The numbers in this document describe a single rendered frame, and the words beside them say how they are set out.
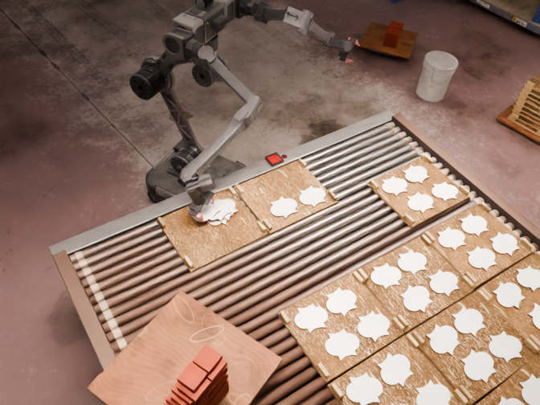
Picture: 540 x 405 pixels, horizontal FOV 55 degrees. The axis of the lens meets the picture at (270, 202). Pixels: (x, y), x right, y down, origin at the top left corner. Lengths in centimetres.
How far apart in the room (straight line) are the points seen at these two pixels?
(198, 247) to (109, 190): 172
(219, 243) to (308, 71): 302
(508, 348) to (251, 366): 107
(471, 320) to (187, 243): 129
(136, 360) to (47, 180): 241
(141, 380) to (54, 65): 386
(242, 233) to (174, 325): 61
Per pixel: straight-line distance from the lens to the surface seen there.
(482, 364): 234
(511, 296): 258
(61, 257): 249
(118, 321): 229
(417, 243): 259
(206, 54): 260
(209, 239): 245
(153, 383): 201
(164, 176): 373
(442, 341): 233
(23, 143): 460
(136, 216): 261
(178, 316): 212
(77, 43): 566
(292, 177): 274
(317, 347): 219
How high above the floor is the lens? 288
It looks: 48 degrees down
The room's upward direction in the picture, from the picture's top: 5 degrees clockwise
